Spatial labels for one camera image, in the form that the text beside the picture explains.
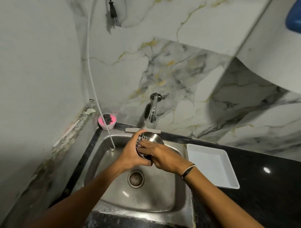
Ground person's left hand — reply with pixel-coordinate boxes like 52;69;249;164
116;129;152;171

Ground person's right hand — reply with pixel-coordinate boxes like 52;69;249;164
136;139;194;176

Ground small steel bowl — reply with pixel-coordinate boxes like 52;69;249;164
135;131;165;162

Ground white plastic tray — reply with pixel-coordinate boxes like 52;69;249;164
186;143;240;190

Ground chrome wall faucet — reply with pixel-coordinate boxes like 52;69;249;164
148;92;163;123

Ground person's left forearm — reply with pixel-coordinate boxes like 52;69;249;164
28;162;129;228

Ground person's right forearm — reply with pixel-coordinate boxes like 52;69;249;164
185;167;266;228

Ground stainless steel sink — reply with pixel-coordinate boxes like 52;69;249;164
70;127;196;228

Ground black and white wristband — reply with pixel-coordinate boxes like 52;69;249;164
180;163;196;180

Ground metal sink drain strainer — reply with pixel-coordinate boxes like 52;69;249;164
127;170;145;189

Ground pink plastic container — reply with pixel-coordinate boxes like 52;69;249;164
98;113;117;131

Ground white toothbrush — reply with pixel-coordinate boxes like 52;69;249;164
52;119;81;148

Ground black hanging plug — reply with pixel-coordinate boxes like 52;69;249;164
108;0;118;19

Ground blue plastic object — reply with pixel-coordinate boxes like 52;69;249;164
285;0;301;34

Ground black handled squeegee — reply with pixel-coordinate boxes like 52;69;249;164
124;103;162;134

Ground thin white hose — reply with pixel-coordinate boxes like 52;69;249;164
86;0;116;152

